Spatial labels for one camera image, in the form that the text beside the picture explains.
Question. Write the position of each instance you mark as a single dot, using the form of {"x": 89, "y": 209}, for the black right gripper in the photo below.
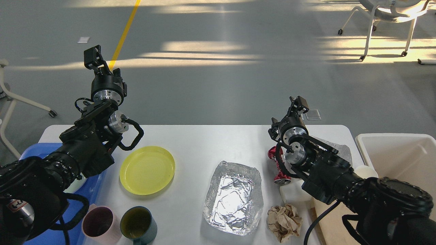
{"x": 292, "y": 124}

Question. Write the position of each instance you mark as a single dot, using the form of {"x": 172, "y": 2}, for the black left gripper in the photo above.
{"x": 106, "y": 84}

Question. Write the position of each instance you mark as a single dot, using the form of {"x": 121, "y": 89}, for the pink ribbed mug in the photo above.
{"x": 102, "y": 225}

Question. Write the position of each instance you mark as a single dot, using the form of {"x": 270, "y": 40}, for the dark teal ribbed mug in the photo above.
{"x": 138, "y": 225}

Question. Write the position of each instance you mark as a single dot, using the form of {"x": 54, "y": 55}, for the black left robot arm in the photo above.
{"x": 32, "y": 190}

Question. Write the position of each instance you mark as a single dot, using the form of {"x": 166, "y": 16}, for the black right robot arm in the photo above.
{"x": 385, "y": 211}

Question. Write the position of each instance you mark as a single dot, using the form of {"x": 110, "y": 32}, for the crushed red soda can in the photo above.
{"x": 280, "y": 178}

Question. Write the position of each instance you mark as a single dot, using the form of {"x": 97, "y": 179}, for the white chair base left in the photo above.
{"x": 13, "y": 98}

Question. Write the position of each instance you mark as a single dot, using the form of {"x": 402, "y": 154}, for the aluminium foil tray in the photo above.
{"x": 234, "y": 201}

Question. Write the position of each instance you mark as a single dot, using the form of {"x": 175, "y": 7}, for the crumpled brown paper ball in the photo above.
{"x": 284, "y": 222}

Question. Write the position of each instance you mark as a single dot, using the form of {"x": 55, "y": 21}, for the yellow plastic plate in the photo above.
{"x": 147, "y": 170}

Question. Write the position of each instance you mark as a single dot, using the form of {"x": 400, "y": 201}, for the pale green plate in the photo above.
{"x": 76, "y": 185}

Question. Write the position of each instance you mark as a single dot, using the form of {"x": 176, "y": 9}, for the white plastic bin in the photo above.
{"x": 402, "y": 156}

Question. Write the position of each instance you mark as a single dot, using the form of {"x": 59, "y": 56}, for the white office chair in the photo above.
{"x": 389, "y": 11}

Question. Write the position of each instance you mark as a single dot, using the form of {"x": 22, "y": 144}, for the wooden board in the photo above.
{"x": 331, "y": 231}

